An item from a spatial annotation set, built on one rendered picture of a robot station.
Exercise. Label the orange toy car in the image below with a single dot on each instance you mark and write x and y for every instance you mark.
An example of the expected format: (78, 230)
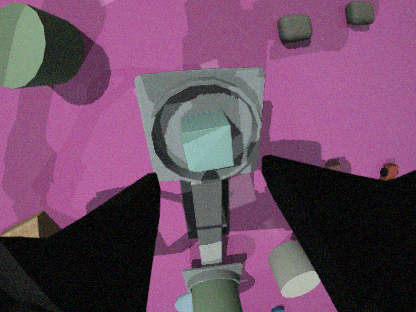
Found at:
(389, 172)

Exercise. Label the pale teal cube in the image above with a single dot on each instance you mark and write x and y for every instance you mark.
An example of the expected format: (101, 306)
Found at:
(207, 141)

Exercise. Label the light blue round disc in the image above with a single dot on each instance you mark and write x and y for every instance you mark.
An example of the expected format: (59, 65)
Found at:
(184, 303)

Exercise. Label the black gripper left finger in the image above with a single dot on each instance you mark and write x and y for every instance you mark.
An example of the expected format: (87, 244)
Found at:
(99, 263)

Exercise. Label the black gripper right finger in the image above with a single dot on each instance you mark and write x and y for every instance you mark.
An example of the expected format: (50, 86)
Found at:
(355, 230)

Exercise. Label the small blue cylinder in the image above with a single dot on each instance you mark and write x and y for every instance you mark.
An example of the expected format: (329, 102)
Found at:
(278, 309)

